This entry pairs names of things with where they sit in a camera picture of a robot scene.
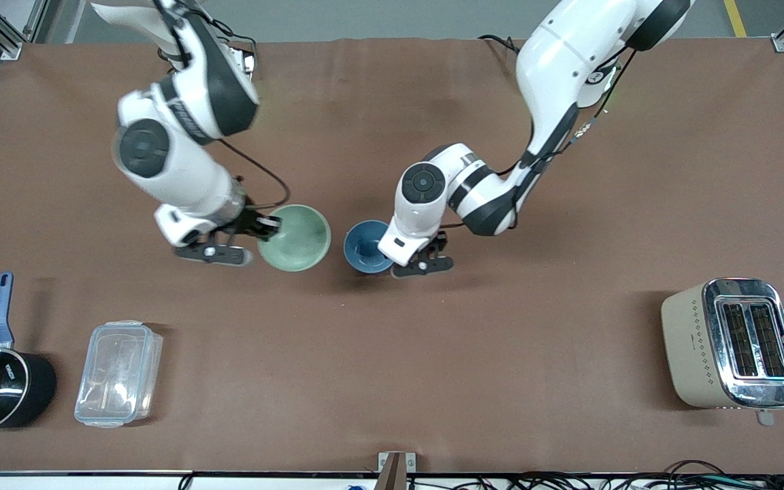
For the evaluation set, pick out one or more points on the green bowl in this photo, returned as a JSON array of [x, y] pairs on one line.
[[300, 238]]

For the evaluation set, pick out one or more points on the blue bowl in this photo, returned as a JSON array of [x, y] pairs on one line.
[[363, 246]]

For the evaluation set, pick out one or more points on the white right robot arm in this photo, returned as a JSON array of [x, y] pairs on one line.
[[160, 146]]

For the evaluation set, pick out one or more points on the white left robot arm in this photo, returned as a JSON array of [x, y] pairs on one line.
[[555, 61]]

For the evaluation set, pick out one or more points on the brown table cloth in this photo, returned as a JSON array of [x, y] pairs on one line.
[[392, 354]]

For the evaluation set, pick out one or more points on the right base connector panel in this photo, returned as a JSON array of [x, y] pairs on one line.
[[248, 62]]

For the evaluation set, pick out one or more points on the clear plastic food container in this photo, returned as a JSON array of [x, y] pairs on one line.
[[116, 374]]

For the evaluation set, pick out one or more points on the beige chrome toaster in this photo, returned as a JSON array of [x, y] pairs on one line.
[[698, 347]]

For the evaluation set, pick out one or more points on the metal bracket with brown post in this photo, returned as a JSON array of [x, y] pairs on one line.
[[395, 469]]

